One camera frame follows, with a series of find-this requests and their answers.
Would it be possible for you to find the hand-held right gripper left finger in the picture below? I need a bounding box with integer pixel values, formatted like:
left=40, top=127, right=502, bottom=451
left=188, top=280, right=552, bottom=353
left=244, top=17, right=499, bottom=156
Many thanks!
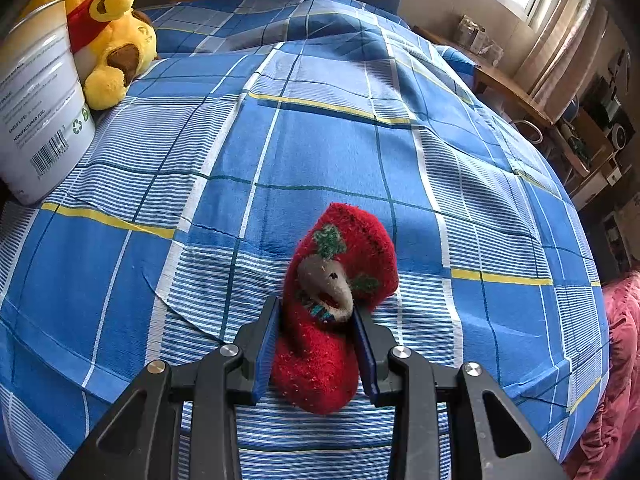
left=57, top=296, right=281, bottom=480

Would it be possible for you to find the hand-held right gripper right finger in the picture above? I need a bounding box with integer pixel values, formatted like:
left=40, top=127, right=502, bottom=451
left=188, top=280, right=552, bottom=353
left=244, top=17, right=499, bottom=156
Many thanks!
left=350, top=307, right=569, bottom=480

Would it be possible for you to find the red fuzzy sock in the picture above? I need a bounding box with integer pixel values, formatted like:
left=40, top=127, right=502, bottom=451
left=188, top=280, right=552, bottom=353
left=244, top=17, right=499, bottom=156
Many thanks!
left=270, top=202, right=401, bottom=416

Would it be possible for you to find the blue plaid bed sheet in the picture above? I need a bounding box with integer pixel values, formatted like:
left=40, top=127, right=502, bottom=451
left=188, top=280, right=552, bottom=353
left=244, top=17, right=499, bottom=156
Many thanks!
left=0, top=0, right=611, bottom=480

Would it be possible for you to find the red quilted cloth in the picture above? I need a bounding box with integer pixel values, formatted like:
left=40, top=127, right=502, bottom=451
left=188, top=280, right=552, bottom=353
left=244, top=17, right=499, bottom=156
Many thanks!
left=562, top=270, right=640, bottom=480

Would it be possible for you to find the white round hoop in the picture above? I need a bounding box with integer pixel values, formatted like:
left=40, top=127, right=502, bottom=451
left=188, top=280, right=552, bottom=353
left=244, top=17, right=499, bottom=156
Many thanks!
left=510, top=119, right=544, bottom=145

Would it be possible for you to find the cluttered wooden shelf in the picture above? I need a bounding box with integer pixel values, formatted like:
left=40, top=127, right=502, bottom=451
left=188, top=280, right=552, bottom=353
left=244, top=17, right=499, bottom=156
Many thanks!
left=550, top=50, right=640, bottom=261

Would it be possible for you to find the wooden desk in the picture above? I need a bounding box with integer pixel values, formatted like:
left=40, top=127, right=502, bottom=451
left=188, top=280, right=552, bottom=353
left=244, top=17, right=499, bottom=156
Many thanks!
left=415, top=25, right=556, bottom=128

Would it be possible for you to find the yellow giraffe plush toy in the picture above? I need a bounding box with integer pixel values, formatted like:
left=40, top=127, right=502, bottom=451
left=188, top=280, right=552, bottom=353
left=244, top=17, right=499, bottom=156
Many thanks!
left=20, top=0, right=158, bottom=111

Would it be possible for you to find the white metal powder can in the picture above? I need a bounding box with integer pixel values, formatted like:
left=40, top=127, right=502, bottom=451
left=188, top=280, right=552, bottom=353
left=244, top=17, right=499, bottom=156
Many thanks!
left=0, top=0, right=97, bottom=206

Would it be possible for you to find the clear plastic organizer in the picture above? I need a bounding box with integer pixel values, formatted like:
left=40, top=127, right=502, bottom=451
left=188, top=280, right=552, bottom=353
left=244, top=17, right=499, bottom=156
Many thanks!
left=457, top=14, right=503, bottom=56

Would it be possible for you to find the pink curtain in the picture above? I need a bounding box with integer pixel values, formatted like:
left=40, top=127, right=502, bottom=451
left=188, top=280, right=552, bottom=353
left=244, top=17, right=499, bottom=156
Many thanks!
left=517, top=0, right=601, bottom=111

